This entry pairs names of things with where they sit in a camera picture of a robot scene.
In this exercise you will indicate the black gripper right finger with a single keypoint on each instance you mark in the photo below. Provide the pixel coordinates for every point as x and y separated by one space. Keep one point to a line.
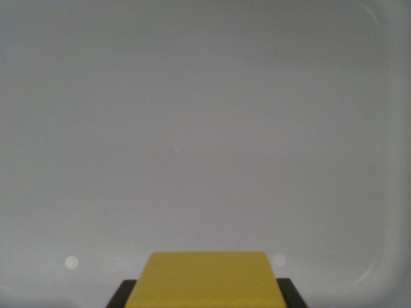
293 296

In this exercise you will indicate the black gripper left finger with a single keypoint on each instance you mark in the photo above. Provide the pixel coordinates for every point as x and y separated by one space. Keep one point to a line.
120 296

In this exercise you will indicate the yellow cube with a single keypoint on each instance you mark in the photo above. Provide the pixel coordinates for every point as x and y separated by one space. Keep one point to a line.
205 282

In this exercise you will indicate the grey plastic bin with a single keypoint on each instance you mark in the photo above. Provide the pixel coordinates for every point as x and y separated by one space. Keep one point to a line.
205 96

